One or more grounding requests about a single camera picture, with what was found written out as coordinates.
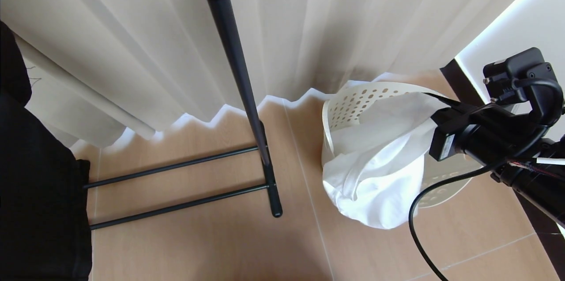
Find white laundry basket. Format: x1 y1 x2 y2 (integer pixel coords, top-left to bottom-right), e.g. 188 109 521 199
321 80 482 209

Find black clothes rack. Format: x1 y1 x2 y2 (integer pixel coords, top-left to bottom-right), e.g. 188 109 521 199
84 0 283 231

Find black shorts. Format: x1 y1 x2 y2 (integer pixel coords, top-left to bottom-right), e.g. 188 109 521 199
0 21 92 281

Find white printed t-shirt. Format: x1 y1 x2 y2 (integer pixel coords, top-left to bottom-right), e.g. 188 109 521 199
322 91 447 230

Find beige curtain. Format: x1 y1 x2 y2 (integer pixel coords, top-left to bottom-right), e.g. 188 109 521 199
0 0 552 149

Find black cable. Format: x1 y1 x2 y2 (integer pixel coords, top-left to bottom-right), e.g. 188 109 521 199
408 77 565 281

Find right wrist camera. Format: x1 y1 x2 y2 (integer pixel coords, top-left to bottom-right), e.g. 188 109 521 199
482 47 565 127

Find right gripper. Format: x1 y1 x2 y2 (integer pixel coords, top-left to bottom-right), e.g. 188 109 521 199
423 91 537 163

